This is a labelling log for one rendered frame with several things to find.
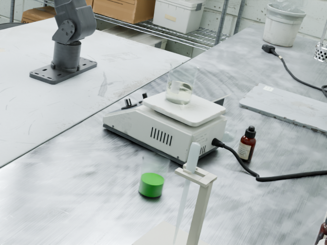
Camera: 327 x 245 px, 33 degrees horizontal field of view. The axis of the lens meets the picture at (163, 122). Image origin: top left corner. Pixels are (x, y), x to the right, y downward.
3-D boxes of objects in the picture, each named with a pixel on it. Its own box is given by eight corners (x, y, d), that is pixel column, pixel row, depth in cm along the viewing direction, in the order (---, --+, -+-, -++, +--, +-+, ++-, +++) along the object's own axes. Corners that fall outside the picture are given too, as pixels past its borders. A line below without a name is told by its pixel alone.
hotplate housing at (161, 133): (99, 128, 105) (105, 90, 102) (140, 113, 116) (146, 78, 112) (195, 174, 95) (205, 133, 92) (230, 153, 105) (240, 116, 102)
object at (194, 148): (185, 171, 70) (192, 140, 68) (193, 175, 69) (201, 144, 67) (182, 173, 69) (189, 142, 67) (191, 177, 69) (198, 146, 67)
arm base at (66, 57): (102, 36, 135) (78, 28, 137) (56, 51, 118) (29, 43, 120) (98, 66, 138) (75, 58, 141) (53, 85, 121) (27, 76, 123)
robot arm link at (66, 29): (95, 16, 128) (75, 10, 130) (75, 22, 121) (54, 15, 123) (92, 42, 131) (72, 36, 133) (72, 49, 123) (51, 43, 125)
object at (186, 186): (168, 243, 74) (190, 143, 68) (172, 240, 74) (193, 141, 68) (175, 247, 73) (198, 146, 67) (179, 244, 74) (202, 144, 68)
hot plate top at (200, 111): (139, 104, 99) (140, 99, 99) (175, 91, 108) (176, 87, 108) (194, 128, 93) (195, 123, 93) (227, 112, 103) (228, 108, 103)
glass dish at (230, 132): (239, 143, 111) (242, 133, 110) (216, 143, 108) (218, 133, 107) (227, 131, 115) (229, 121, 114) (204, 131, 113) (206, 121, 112)
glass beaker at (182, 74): (192, 111, 99) (201, 69, 96) (163, 106, 98) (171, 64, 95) (189, 98, 104) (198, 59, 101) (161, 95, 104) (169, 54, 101)
